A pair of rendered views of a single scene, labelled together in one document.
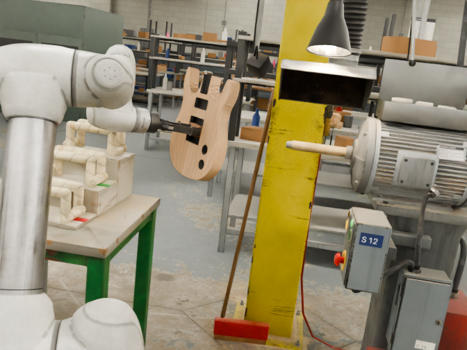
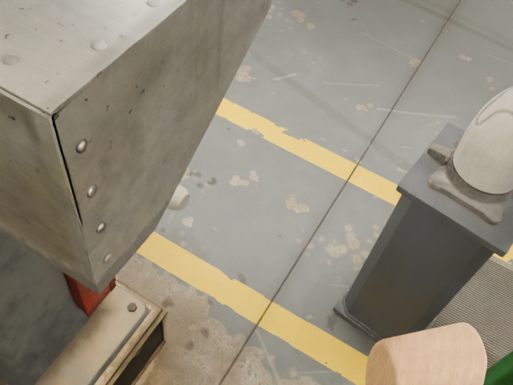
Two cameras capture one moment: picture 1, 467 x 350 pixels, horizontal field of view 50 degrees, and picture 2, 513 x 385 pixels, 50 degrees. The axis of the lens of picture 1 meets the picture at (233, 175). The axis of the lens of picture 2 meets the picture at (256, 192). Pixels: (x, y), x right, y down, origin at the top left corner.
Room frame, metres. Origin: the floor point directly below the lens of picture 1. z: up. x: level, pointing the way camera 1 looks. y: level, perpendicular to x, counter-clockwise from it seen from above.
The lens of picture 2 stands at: (1.94, -0.03, 1.67)
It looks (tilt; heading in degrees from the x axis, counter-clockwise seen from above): 53 degrees down; 196
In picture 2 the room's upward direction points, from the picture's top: 10 degrees clockwise
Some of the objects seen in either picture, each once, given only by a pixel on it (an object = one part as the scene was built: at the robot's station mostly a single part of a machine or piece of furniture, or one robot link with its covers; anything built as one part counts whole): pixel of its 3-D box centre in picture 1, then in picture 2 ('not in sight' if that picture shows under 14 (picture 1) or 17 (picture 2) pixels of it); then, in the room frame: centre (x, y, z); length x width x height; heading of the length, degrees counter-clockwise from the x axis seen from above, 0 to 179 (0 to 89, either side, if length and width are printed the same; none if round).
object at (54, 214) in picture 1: (48, 214); not in sight; (1.58, 0.59, 0.94); 0.27 x 0.15 x 0.01; 81
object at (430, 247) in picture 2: not in sight; (423, 254); (0.97, 0.23, 0.35); 0.28 x 0.28 x 0.70; 76
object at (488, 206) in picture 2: not in sight; (472, 169); (0.96, 0.21, 0.73); 0.22 x 0.18 x 0.06; 76
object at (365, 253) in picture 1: (384, 258); not in sight; (1.40, -0.47, 0.99); 0.24 x 0.21 x 0.26; 84
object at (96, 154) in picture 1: (80, 152); not in sight; (1.77, 0.56, 1.12); 0.20 x 0.03 x 0.03; 80
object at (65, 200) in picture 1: (65, 207); not in sight; (1.52, 0.52, 0.99); 0.03 x 0.03 x 0.09
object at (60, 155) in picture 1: (68, 156); not in sight; (1.69, 0.57, 1.12); 0.20 x 0.03 x 0.03; 80
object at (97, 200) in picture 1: (72, 192); not in sight; (1.73, 0.57, 0.98); 0.27 x 0.16 x 0.09; 81
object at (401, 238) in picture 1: (408, 239); not in sight; (1.51, -0.57, 1.02); 0.13 x 0.04 x 0.04; 84
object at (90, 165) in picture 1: (90, 173); not in sight; (1.67, 0.49, 1.07); 0.03 x 0.03 x 0.09
